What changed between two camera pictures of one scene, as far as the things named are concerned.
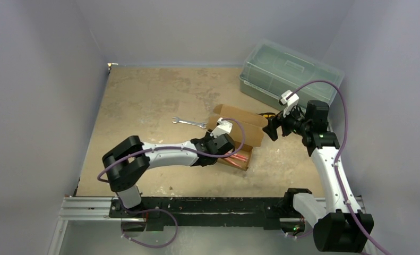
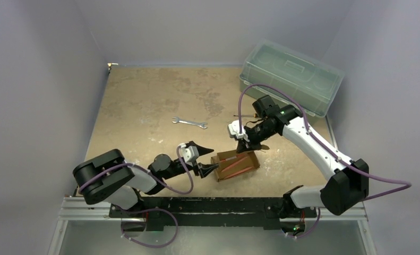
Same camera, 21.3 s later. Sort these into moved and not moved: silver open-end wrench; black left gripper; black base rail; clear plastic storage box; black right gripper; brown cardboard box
Moved: black right gripper; black left gripper; brown cardboard box
Not moved: clear plastic storage box; silver open-end wrench; black base rail
